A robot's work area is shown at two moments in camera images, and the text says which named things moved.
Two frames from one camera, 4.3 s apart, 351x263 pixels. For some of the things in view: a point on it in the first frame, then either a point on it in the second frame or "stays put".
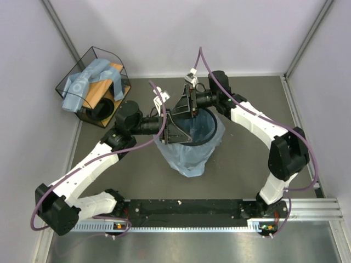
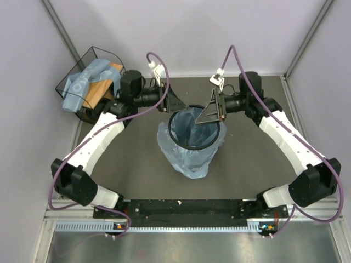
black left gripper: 172,133 → 171,102
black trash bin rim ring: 193,144 → 186,147
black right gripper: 187,105 → 213,112
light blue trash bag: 205,131 stays put
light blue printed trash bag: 76,84 stays put
